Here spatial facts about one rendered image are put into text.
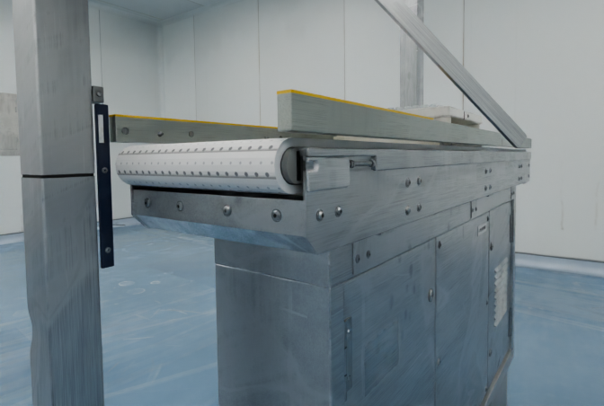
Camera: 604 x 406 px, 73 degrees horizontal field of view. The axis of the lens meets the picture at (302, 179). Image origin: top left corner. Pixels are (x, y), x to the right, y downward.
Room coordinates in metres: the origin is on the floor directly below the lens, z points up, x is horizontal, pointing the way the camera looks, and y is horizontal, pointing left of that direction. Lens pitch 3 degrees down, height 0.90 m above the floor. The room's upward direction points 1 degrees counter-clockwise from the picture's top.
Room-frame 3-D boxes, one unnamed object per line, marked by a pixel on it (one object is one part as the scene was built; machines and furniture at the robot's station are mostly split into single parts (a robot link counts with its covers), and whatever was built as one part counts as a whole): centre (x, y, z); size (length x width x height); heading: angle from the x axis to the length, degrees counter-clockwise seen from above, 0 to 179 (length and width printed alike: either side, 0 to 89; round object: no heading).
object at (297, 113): (0.87, -0.38, 0.93); 1.32 x 0.02 x 0.03; 143
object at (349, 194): (0.96, -0.28, 0.86); 1.30 x 0.29 x 0.10; 143
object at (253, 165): (0.96, -0.28, 0.89); 1.35 x 0.25 x 0.05; 143
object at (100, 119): (0.50, 0.24, 0.86); 0.02 x 0.01 x 0.20; 143
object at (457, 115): (0.90, -0.24, 0.98); 0.25 x 0.24 x 0.02; 53
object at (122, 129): (1.03, -0.17, 0.93); 1.32 x 0.02 x 0.03; 143
